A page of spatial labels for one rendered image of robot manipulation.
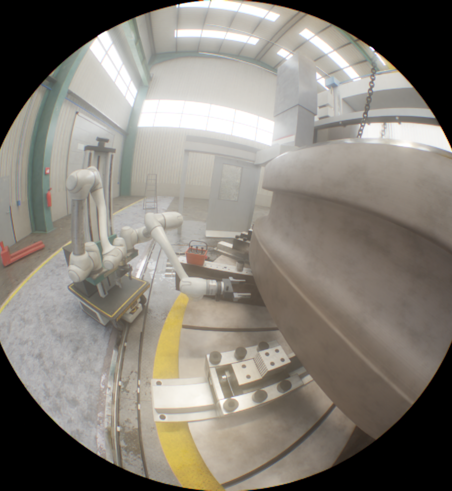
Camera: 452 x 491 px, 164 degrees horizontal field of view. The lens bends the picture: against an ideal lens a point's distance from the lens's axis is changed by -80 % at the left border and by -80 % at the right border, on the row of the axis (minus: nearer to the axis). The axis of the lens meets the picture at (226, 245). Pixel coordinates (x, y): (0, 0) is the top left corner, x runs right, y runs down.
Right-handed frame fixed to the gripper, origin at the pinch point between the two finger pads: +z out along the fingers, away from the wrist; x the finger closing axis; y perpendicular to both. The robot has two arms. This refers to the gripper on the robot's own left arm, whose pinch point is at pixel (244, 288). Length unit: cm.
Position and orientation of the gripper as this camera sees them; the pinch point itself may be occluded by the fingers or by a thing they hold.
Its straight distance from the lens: 96.2
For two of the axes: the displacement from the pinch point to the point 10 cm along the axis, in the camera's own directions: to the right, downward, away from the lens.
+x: -1.3, -3.8, 9.1
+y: 1.4, -9.2, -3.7
